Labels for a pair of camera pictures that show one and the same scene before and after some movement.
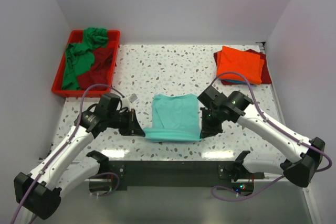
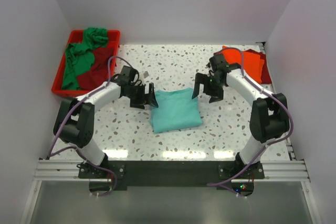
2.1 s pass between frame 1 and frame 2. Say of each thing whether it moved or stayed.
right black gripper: moved
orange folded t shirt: stayed
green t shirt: stayed
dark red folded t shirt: stayed
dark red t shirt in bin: stayed
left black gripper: moved
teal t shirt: moved
